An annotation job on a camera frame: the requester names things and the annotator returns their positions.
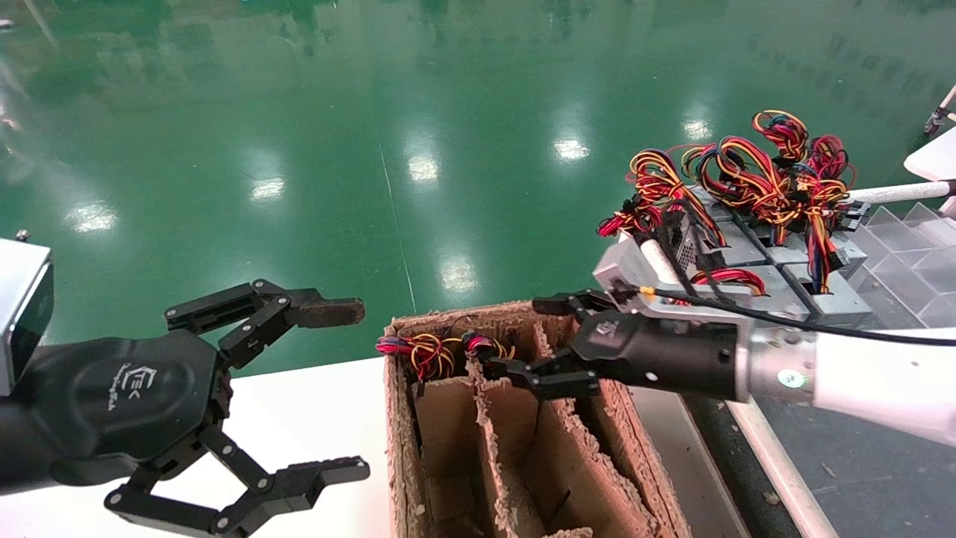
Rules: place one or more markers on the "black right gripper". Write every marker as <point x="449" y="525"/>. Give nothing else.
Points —
<point x="665" y="355"/>

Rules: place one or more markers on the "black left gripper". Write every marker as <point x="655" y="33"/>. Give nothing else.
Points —
<point x="134" y="396"/>

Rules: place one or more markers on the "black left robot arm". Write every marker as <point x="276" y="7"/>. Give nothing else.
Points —
<point x="19" y="448"/>

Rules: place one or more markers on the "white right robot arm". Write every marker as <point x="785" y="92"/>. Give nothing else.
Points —
<point x="881" y="381"/>

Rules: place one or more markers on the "brown cardboard box with dividers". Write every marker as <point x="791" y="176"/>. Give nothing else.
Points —
<point x="567" y="478"/>

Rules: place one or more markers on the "clear acrylic compartment organizer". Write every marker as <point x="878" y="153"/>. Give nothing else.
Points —
<point x="919" y="261"/>

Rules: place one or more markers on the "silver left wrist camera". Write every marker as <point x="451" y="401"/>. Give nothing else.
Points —
<point x="19" y="299"/>

